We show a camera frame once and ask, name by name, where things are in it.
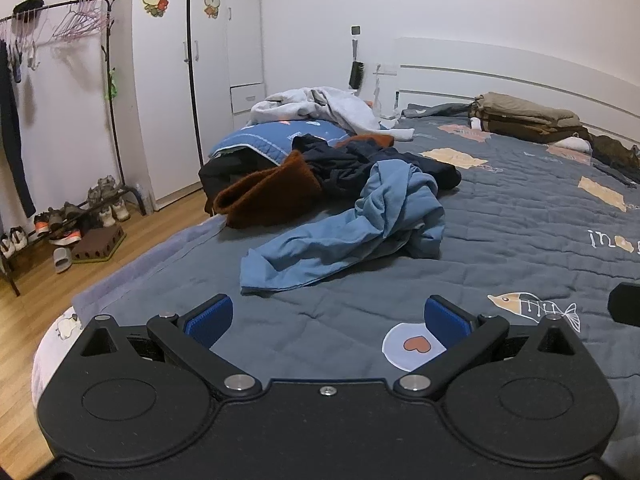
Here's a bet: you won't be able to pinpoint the white pillow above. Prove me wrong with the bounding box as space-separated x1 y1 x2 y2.
550 136 591 153

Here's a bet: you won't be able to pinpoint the folded khaki brown bedding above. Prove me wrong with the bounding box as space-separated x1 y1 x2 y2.
469 92 591 143

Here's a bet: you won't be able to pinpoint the white hoodie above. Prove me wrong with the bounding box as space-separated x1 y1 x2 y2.
248 87 416 142

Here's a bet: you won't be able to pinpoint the row of shoes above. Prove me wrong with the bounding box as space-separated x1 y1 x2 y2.
0 175 132 261

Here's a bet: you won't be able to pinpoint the grey printed bed quilt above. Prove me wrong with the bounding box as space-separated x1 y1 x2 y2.
72 102 640 461

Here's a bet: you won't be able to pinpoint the black hairbrush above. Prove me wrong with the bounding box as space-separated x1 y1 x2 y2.
348 39 365 92

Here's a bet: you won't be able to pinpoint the black hat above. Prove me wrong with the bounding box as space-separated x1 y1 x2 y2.
12 0 46 22

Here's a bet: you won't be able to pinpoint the bunch of pink hangers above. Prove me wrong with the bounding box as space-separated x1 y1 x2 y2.
50 0 111 43

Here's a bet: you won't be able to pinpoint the olive mottled cloth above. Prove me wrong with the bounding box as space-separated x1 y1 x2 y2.
587 132 640 183

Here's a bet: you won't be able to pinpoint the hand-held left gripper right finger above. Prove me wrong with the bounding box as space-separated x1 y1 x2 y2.
392 296 581 402

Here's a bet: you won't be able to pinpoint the white headboard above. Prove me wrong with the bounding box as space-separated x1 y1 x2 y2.
395 37 640 136

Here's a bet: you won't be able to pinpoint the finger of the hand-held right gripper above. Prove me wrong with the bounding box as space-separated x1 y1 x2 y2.
607 282 640 328

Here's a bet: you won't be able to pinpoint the brown perforated block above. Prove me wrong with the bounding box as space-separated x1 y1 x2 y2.
71 224 126 264

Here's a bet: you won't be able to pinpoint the blue quilted pillow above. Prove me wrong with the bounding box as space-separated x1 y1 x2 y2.
207 119 353 167

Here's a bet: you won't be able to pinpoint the blue garment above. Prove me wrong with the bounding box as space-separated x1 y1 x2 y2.
240 159 447 296

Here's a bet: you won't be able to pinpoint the hanging dark trousers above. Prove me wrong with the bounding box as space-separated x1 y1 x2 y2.
0 40 37 218

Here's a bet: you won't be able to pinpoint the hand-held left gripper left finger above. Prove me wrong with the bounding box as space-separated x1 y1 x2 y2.
80 294 263 401

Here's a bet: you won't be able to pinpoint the black clothes rack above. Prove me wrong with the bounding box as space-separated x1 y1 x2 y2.
0 0 151 296

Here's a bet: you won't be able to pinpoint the white wardrobe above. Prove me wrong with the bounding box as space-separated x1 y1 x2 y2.
132 0 266 213

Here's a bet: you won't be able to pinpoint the white slipper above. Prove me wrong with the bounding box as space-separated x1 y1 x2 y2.
52 246 76 275

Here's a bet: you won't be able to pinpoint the brown fleece garment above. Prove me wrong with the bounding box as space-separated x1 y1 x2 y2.
213 132 396 230

